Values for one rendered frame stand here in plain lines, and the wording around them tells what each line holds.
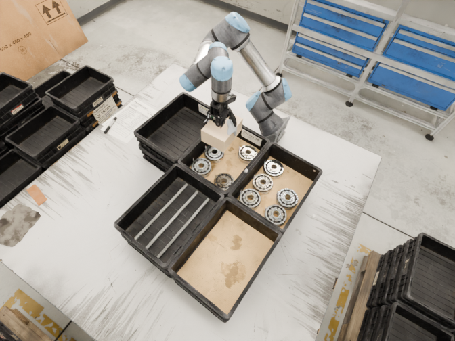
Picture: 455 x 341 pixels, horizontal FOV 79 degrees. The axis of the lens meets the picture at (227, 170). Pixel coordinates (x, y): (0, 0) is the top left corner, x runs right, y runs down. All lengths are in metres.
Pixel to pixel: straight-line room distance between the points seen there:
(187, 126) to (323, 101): 1.91
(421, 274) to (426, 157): 1.51
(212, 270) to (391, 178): 2.02
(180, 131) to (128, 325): 0.97
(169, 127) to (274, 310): 1.08
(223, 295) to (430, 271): 1.23
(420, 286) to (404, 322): 0.21
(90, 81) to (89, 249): 1.51
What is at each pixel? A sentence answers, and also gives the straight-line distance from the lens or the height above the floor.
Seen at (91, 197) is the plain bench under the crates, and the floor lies 0.70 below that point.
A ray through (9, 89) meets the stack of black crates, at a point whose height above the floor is 0.50.
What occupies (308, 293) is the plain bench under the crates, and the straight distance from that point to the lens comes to 1.42.
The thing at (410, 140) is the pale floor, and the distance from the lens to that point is 3.27.
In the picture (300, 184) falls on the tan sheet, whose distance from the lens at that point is 1.46.
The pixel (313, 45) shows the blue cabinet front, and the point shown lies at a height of 0.47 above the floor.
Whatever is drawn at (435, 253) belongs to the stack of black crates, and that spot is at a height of 0.49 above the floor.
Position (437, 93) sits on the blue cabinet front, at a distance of 3.11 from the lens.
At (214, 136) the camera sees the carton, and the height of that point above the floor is 1.12.
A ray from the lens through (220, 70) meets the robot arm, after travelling 0.98.
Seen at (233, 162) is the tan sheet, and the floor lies 0.83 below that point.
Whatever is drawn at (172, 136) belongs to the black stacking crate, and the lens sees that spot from 1.58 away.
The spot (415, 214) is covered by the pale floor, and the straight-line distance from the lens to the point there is 2.77.
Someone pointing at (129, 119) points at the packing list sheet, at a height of 0.70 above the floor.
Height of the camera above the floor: 2.04
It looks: 57 degrees down
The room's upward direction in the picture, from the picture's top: 5 degrees clockwise
